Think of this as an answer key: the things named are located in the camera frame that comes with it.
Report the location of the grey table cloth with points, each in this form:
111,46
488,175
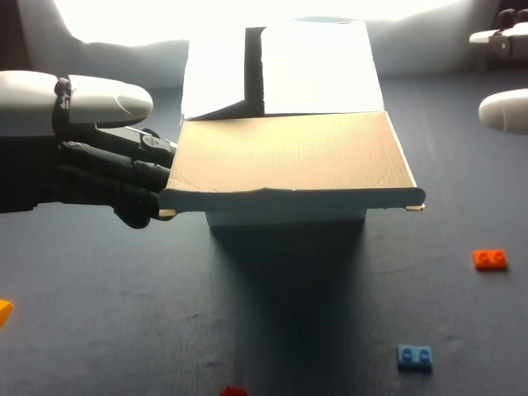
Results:
103,288

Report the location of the yellow toy brick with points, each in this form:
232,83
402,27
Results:
4,313

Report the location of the orange flat toy brick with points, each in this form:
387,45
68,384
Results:
489,260

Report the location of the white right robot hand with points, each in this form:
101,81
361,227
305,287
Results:
507,111

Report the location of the blue flat toy brick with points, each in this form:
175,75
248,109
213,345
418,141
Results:
414,359

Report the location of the red toy brick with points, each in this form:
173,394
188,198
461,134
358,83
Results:
232,392

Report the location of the brown cardboard box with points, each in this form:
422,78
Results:
288,152

